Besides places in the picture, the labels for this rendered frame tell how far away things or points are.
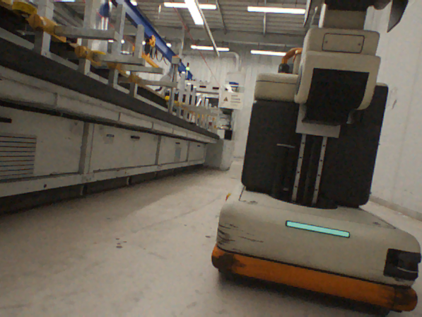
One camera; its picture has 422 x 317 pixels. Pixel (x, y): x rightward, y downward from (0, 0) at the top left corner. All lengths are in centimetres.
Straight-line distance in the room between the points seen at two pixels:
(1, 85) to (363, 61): 118
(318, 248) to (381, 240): 18
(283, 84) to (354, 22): 34
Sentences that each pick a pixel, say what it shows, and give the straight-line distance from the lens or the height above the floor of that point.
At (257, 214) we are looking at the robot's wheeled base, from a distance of 89.
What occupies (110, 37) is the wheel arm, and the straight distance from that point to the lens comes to 116.
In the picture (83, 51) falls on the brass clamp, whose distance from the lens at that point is 144.
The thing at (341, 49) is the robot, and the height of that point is 82.
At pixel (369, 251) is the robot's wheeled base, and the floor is 21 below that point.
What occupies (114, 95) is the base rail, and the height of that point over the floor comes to 66.
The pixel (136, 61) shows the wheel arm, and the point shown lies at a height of 80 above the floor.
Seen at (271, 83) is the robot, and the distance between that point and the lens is 122.
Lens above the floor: 45
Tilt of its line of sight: 3 degrees down
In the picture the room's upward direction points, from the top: 8 degrees clockwise
